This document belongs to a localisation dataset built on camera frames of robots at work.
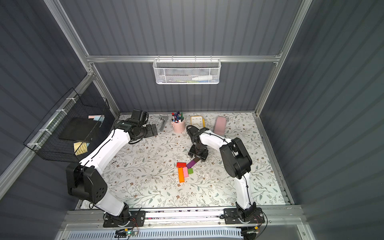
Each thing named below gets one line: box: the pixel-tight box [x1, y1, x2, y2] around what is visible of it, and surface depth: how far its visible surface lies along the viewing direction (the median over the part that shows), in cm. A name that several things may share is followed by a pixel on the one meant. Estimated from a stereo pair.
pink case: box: [214, 116, 227, 136], surface depth 113 cm
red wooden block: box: [176, 162, 187, 168], surface depth 95 cm
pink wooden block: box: [183, 167, 189, 178], surface depth 90 cm
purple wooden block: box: [186, 160, 196, 169], surface depth 95 cm
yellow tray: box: [190, 115, 206, 129], surface depth 114 cm
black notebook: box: [58, 117, 99, 142], surface depth 75 cm
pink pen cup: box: [170, 115, 185, 134], surface depth 104 cm
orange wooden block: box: [178, 167, 185, 183], surface depth 89 cm
